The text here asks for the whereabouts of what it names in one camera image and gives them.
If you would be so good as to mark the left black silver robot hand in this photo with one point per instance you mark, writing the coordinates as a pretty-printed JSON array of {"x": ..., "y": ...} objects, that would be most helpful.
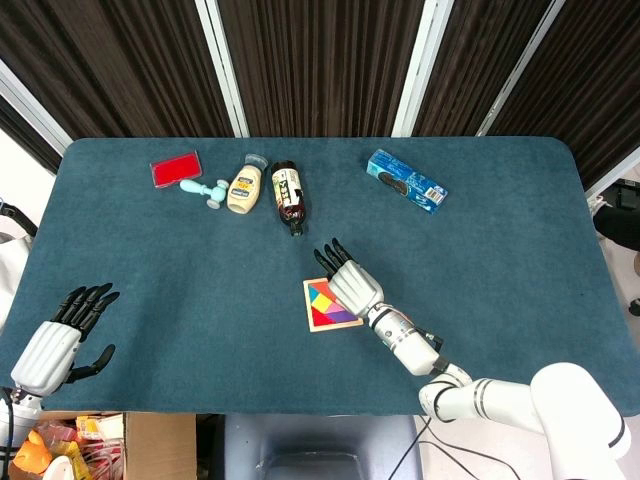
[{"x": 45, "y": 357}]

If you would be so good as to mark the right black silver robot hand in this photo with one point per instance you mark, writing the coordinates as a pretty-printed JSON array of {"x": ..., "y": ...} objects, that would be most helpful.
[{"x": 355, "y": 285}]

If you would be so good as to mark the wooden tangram puzzle tray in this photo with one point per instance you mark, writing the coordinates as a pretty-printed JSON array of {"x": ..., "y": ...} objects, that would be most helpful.
[{"x": 306, "y": 307}]

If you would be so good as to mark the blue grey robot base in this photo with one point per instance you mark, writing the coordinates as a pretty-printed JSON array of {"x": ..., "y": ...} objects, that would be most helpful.
[{"x": 320, "y": 440}]

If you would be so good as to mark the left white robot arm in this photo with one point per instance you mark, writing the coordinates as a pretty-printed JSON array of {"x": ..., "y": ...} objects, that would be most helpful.
[{"x": 20, "y": 415}]

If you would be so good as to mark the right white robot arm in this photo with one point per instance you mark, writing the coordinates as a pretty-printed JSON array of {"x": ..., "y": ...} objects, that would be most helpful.
[{"x": 410, "y": 345}]

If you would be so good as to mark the pink triangle tangram piece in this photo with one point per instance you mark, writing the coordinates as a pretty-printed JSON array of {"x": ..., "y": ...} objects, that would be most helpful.
[{"x": 334, "y": 310}]

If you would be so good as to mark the purple parallelogram tangram piece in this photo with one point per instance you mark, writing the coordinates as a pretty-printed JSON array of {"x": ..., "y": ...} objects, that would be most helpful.
[{"x": 341, "y": 316}]

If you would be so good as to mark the yellow square tangram piece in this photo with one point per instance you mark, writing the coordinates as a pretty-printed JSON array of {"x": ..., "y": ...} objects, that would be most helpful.
[{"x": 324, "y": 303}]

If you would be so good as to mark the orange triangle puzzle piece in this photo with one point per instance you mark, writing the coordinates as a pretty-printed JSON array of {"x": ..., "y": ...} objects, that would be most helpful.
[{"x": 319, "y": 286}]

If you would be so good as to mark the blue triangle puzzle piece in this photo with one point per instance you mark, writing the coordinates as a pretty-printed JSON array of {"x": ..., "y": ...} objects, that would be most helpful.
[{"x": 313, "y": 296}]

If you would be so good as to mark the red triangle tangram piece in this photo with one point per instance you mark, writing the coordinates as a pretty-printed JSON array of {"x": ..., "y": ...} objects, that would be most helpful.
[{"x": 318, "y": 317}]

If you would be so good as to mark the yellow snack package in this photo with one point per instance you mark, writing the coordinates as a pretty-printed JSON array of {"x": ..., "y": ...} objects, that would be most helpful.
[{"x": 97, "y": 427}]

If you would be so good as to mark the orange snack bag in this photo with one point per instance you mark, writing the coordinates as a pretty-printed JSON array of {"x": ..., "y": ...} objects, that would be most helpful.
[{"x": 32, "y": 450}]

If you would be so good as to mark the dark sauce bottle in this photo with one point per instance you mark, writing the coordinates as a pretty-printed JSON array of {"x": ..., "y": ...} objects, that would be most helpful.
[{"x": 288, "y": 197}]

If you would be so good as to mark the blue cookie box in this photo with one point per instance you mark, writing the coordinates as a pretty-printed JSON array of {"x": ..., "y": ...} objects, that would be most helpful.
[{"x": 406, "y": 181}]

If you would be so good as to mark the black curved chair armrest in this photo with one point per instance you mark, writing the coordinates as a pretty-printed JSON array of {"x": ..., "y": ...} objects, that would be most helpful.
[{"x": 22, "y": 217}]

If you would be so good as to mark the brown cardboard box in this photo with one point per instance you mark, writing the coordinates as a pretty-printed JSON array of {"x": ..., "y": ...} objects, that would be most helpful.
[{"x": 160, "y": 445}]

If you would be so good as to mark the cream mayonnaise squeeze bottle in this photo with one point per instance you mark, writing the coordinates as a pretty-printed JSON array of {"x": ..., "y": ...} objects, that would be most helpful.
[{"x": 244, "y": 187}]

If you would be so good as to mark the teal table cloth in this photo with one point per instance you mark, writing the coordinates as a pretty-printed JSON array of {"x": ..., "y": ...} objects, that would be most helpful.
[{"x": 200, "y": 280}]

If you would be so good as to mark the light blue toy faucet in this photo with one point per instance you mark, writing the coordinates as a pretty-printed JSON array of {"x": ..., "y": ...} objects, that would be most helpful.
[{"x": 202, "y": 190}]

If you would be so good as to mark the red flat plastic case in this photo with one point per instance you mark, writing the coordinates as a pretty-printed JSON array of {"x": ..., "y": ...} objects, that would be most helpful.
[{"x": 176, "y": 170}]

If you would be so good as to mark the dark brown curtain panel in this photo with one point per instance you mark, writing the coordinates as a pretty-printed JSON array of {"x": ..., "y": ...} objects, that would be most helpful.
[
  {"x": 125, "y": 65},
  {"x": 475, "y": 65},
  {"x": 320, "y": 65},
  {"x": 590, "y": 80}
]

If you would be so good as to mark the black shoe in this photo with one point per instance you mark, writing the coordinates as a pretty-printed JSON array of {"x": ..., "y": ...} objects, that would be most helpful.
[{"x": 635, "y": 306}]

